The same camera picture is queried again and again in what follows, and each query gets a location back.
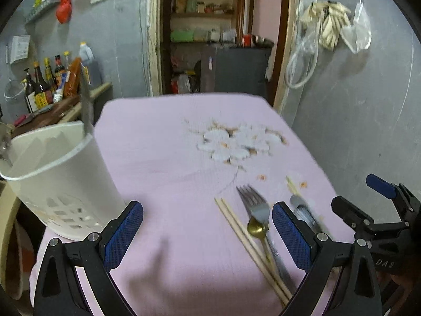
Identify steel fork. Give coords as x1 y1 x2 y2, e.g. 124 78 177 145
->
236 185 297 295

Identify large oil jug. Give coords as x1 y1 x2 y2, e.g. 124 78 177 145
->
79 41 102 90

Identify person's right hand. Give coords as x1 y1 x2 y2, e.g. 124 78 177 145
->
378 273 421 316

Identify red cup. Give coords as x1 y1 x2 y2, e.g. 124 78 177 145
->
243 34 252 48

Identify large steel spoon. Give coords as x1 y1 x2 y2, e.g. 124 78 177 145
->
81 63 93 136

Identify white plastic utensil basket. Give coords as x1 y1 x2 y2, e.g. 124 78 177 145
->
1 121 126 241

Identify white plastic bag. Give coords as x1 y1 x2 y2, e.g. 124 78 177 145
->
340 0 372 54

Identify clear hose loop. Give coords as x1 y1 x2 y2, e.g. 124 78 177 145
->
284 19 320 90

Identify cream rubber gloves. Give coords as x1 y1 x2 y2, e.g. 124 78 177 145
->
300 1 351 51

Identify wooden chopstick pair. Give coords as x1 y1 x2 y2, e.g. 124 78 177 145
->
215 198 292 307

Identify red plastic bag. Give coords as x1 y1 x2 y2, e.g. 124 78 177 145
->
56 0 72 24

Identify small gold spoon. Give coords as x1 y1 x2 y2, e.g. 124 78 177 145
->
247 217 276 271

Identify pink floral tablecloth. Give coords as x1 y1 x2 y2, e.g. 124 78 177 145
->
29 92 356 316

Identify sauce bottles group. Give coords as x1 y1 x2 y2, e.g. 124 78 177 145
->
21 51 81 113

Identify dark grey cabinet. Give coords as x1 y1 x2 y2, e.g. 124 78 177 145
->
200 44 271 98

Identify wooden cutting board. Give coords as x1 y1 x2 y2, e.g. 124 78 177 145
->
11 96 80 138

